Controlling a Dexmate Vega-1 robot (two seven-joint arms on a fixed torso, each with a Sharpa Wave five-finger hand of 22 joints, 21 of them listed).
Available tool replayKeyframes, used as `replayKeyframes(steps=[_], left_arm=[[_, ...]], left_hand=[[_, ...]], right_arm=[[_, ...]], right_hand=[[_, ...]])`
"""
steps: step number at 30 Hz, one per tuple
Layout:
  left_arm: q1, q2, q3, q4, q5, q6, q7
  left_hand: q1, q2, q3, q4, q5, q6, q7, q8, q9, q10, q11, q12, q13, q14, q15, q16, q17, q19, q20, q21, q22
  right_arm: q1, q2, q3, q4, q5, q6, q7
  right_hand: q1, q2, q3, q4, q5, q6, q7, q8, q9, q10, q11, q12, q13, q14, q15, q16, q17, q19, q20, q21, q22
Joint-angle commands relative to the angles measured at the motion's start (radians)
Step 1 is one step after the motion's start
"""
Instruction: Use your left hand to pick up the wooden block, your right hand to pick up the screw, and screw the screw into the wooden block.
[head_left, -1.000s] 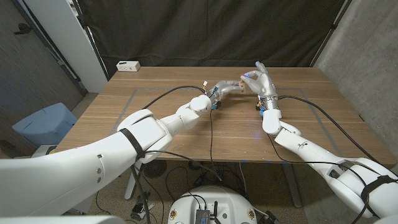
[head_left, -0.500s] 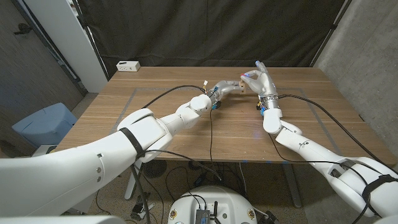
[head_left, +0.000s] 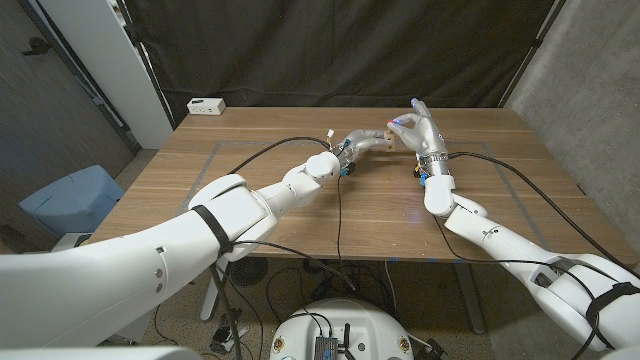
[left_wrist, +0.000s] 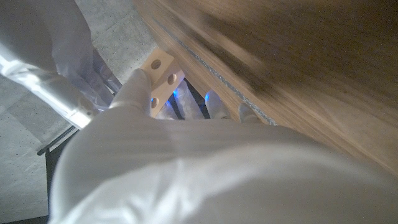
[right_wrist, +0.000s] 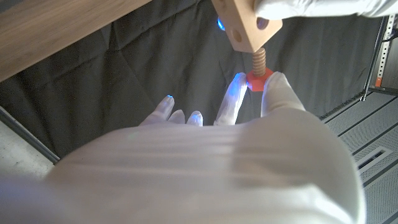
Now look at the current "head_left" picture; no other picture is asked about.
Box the blue plastic bin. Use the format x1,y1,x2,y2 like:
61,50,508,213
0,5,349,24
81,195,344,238
18,164,125,239

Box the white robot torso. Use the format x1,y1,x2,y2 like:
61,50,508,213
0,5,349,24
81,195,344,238
269,298,415,360

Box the black door handle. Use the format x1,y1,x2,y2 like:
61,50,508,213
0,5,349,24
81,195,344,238
21,37,51,56

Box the white table leg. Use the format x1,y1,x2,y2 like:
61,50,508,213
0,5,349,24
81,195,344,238
199,269,222,322

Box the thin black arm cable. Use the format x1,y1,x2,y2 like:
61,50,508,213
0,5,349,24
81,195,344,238
233,174,357,291
431,213,601,360

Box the white power strip box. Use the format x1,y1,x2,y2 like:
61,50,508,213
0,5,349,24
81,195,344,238
186,97,227,116

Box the grey table leg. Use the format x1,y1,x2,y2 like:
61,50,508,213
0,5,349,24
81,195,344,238
452,262,486,335

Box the grey electronics box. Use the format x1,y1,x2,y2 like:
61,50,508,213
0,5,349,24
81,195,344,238
313,335,339,360

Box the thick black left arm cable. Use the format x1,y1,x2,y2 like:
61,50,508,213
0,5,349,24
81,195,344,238
209,136,332,360

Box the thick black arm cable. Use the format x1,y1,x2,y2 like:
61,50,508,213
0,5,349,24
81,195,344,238
209,136,332,360
447,151,640,280

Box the black backdrop stand pole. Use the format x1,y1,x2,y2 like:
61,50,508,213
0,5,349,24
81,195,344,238
115,0,176,130
499,0,569,108

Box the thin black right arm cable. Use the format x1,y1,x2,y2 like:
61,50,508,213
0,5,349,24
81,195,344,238
431,213,601,360

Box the small black device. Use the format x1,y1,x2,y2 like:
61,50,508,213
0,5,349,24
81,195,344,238
424,338,451,360

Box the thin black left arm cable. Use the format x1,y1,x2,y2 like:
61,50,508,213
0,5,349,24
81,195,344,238
233,174,357,291

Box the tangle of black floor cables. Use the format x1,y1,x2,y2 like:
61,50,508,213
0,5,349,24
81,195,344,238
264,258,396,321

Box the black white floor gadget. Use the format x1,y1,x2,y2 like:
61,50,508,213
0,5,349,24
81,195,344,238
209,308,250,355

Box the white pillar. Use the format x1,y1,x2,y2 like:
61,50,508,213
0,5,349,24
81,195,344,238
37,0,174,150

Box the round black floor fan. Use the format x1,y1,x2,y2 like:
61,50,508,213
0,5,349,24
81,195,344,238
232,256,269,288

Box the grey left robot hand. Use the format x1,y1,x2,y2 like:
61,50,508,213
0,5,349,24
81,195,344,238
333,128,394,168

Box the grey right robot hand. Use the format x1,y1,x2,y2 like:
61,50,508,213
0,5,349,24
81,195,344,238
387,98,450,178

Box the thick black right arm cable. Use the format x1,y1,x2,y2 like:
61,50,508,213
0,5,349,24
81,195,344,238
447,151,640,280

